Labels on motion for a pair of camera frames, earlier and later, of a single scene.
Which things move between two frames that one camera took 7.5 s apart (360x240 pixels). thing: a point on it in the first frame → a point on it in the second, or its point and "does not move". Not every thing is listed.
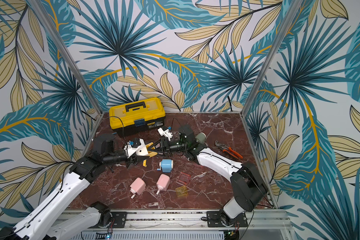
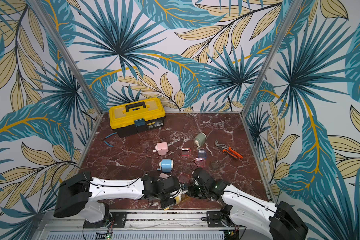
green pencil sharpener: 201,137 does not move
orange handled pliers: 228,150 does not move
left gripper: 134,162 → 171,202
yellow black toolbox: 137,116 does not move
